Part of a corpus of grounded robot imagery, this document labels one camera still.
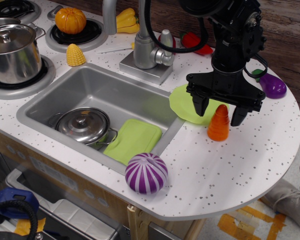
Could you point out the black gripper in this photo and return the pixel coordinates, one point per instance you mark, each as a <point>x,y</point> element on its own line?
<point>227,87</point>

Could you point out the orange toy carrot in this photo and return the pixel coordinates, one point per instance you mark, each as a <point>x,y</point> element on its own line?
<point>219,126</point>

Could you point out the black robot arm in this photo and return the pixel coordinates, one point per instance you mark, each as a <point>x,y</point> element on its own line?
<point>238,38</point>

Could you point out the light green plate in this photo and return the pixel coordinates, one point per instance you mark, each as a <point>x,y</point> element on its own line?
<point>181,102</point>

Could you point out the purple toy eggplant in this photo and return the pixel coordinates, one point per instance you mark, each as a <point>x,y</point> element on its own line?
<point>272,86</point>

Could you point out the red toy pepper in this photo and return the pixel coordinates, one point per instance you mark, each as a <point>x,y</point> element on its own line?
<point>189,40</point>

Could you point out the red toy vegetable behind faucet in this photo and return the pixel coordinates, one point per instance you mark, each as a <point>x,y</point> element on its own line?
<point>173,42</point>

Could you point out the silver toy faucet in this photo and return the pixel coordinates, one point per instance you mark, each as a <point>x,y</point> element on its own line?
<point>148,61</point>

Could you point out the green cutting board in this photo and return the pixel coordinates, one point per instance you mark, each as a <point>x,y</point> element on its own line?
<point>134,137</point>

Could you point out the grey sink basin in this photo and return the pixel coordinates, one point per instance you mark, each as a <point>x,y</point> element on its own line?
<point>120,97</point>

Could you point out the purple striped toy onion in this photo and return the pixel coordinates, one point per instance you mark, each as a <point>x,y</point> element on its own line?
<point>146,173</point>

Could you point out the grey shoe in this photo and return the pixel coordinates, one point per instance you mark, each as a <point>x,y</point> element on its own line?
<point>285,199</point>

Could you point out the yellow toy bell pepper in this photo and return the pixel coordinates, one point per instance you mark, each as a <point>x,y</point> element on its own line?
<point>127,21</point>

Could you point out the small steel pot with lid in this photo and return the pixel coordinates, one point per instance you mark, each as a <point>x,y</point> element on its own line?
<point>88,125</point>

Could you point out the black stove burner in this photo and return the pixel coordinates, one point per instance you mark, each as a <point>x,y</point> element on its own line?
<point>90,38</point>

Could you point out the yellow toy corn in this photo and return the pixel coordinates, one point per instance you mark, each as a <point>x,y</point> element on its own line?
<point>74,56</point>

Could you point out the orange toy pumpkin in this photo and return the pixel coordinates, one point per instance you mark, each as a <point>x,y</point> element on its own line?
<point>70,21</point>

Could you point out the large steel pot with lid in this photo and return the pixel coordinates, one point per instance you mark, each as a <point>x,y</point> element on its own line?
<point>20,59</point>

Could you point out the back left stove burner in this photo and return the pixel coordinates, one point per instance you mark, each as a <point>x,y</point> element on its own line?
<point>24,10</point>

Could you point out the front stove burner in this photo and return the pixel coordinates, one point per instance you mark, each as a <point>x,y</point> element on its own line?
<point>45,81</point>

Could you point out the blue clamp tool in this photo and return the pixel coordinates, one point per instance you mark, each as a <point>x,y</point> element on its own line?
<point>17,203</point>

